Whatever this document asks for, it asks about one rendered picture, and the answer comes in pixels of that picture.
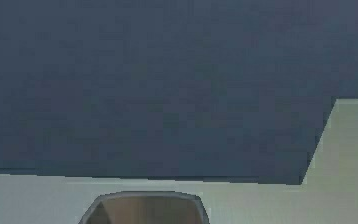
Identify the grey bin with brown inside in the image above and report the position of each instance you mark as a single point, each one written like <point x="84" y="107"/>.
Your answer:
<point x="147" y="210"/>

